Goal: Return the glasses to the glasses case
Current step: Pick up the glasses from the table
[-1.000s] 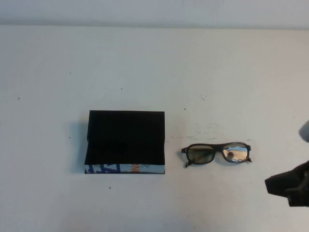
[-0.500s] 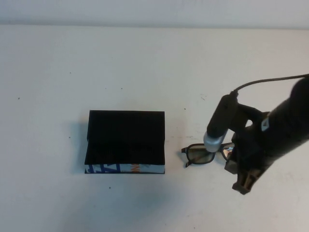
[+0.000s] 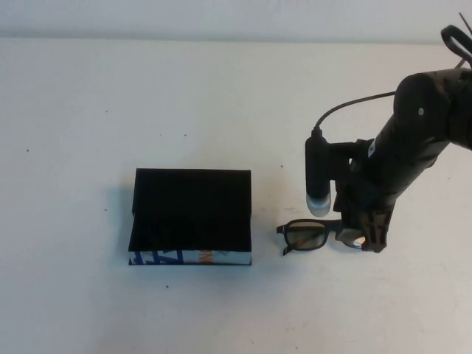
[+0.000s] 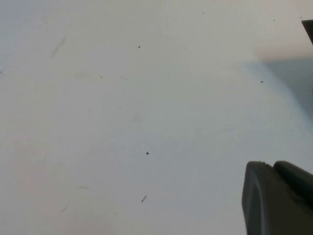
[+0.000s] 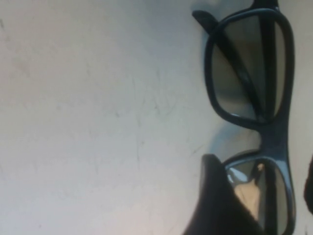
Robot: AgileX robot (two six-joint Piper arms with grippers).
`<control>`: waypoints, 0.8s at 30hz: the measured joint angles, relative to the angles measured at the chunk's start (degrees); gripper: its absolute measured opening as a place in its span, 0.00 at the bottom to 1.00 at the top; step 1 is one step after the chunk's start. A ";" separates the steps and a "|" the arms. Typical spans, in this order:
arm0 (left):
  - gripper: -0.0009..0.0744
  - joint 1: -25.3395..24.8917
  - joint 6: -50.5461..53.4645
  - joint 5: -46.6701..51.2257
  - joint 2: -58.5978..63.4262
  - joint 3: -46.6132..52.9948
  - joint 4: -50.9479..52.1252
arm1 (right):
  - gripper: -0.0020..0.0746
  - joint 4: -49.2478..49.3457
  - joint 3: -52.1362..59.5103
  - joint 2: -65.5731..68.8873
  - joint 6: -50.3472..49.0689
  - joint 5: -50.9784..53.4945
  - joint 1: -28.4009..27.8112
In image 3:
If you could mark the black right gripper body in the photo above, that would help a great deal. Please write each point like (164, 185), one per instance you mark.
(363, 199)

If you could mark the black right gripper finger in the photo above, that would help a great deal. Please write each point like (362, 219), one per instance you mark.
(354, 225)
(376, 232)

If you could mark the black framed glasses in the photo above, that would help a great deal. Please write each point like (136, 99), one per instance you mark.
(306, 237)

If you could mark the black zip tie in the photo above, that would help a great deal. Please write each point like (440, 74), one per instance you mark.
(464, 22)

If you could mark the right wrist camera silver tip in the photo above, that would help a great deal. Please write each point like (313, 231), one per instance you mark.
(318, 173)

